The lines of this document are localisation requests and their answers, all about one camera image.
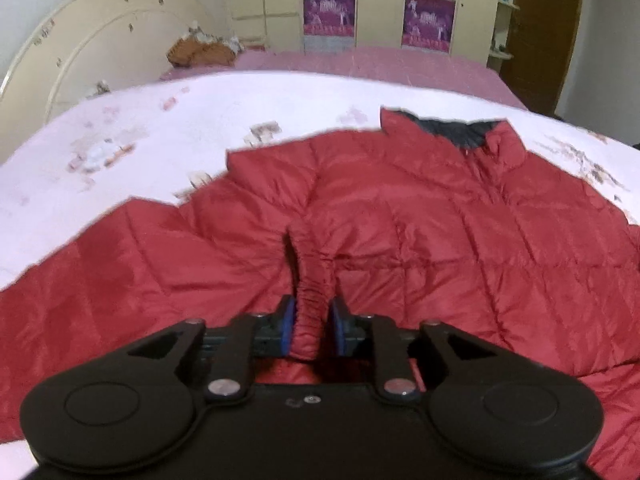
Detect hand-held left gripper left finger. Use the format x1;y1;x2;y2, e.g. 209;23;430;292
125;294;297;405

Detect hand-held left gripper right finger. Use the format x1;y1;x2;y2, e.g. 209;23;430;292
326;296;493;405

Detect red puffer jacket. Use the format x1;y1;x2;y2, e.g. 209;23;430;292
0;105;640;467

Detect floral pink bed sheet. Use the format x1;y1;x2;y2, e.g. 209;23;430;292
0;69;640;292

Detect plain pink bedspread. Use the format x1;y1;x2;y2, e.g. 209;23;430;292
159;45;529;111

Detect brown patterned pillow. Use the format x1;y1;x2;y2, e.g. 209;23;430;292
166;20;247;69

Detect cream wardrobe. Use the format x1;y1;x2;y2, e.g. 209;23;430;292
227;0;521;61

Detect cream corner shelves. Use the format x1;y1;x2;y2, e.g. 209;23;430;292
486;0;522;62

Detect cream arched headboard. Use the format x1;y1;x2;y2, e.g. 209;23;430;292
0;0;237;127

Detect brown wooden door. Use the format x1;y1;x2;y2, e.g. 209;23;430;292
499;0;587;117

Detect purple wall poster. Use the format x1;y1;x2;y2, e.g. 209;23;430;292
302;0;358;54
401;0;457;54

